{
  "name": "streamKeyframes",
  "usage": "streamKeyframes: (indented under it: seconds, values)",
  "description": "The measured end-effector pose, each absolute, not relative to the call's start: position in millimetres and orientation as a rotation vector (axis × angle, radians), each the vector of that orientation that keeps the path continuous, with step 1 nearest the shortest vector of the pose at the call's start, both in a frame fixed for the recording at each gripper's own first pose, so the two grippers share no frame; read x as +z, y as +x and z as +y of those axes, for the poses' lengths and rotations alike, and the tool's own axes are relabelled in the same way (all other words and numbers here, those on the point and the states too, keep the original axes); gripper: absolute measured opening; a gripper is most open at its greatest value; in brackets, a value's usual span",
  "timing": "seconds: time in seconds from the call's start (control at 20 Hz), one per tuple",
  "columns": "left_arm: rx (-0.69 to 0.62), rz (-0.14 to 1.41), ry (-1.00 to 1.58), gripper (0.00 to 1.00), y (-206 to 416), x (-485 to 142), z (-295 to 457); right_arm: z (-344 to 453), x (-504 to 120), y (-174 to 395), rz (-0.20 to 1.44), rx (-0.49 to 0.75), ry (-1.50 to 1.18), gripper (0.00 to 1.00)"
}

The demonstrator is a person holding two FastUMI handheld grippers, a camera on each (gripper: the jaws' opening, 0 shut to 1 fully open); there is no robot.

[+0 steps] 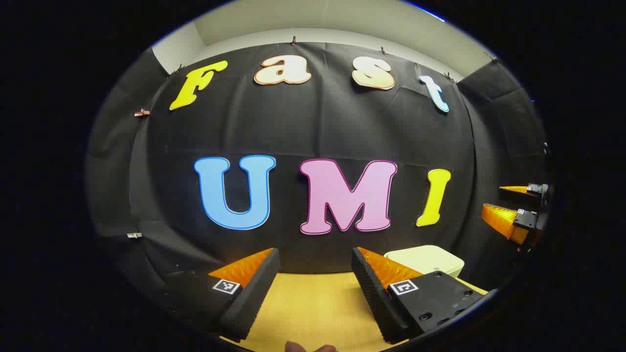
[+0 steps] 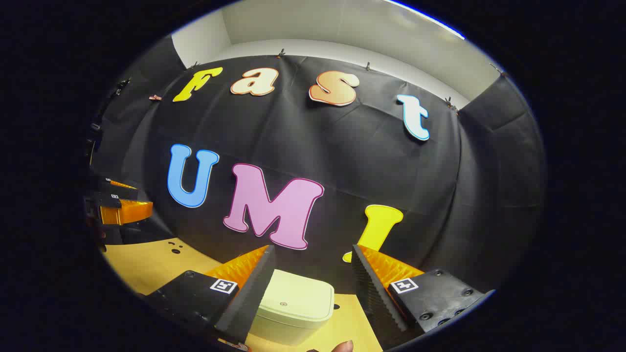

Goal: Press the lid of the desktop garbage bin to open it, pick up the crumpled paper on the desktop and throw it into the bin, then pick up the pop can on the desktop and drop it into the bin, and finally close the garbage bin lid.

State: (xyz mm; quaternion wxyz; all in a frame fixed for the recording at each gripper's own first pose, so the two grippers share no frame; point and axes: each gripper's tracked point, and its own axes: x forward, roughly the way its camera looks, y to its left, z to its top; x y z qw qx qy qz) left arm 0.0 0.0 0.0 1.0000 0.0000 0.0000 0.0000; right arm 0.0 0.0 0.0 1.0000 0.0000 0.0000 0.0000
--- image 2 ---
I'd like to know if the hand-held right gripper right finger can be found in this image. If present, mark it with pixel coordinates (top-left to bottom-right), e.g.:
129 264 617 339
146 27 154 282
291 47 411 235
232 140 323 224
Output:
351 244 495 349

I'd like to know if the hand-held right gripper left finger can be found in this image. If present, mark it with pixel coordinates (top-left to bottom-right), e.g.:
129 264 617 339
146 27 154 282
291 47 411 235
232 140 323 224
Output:
146 244 277 346

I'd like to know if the black backdrop cloth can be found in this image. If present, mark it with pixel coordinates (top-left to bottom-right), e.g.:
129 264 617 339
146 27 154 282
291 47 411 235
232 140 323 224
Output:
88 37 546 294

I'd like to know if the wooden desktop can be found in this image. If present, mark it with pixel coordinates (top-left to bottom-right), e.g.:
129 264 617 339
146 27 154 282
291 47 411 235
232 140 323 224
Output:
103 238 384 352

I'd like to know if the green desktop garbage bin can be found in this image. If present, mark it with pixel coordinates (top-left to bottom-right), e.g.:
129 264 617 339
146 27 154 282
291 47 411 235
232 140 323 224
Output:
249 269 335 347

